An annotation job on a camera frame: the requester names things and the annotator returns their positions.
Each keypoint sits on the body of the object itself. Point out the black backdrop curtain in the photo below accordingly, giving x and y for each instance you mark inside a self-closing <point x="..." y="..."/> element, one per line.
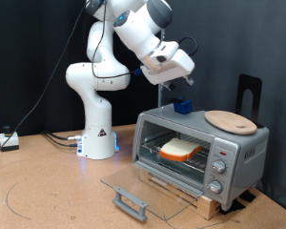
<point x="22" y="47"/>

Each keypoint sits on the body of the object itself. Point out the vertical metal pole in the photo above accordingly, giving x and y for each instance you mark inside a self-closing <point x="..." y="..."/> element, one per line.
<point x="160" y="95"/>

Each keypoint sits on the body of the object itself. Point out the grey backdrop curtain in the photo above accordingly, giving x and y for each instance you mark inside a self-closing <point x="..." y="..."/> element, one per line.
<point x="228" y="38"/>

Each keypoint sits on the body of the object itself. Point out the spatula with blue grip block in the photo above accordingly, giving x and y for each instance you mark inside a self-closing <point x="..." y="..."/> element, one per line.
<point x="183" y="107"/>

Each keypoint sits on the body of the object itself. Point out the round wooden cutting board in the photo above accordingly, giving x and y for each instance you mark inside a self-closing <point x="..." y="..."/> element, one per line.
<point x="230" y="122"/>

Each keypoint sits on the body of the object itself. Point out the silver oven knob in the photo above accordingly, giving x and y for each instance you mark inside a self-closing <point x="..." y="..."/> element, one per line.
<point x="215" y="186"/>
<point x="219" y="166"/>

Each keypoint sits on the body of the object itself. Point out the wooden block base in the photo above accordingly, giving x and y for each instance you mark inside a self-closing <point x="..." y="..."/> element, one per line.
<point x="206" y="206"/>

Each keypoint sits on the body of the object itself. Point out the silver toaster oven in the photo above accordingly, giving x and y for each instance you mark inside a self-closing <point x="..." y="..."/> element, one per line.
<point x="194" y="122"/>

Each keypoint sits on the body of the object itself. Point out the emergency stop button box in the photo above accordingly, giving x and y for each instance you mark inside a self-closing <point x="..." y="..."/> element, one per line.
<point x="9" y="141"/>

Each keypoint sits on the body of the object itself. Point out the slice of white bread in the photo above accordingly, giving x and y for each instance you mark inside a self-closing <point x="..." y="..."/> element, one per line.
<point x="179" y="149"/>

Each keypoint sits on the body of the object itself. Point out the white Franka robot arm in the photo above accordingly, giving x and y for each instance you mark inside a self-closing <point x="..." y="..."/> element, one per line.
<point x="98" y="120"/>

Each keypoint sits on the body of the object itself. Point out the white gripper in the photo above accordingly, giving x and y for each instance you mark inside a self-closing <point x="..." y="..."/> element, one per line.
<point x="178" y="65"/>

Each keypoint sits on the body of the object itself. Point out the black metal bookend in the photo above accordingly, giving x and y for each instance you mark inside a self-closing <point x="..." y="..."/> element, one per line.
<point x="241" y="92"/>

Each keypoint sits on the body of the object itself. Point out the black foam pad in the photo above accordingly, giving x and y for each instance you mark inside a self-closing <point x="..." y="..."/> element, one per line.
<point x="248" y="195"/>
<point x="232" y="206"/>

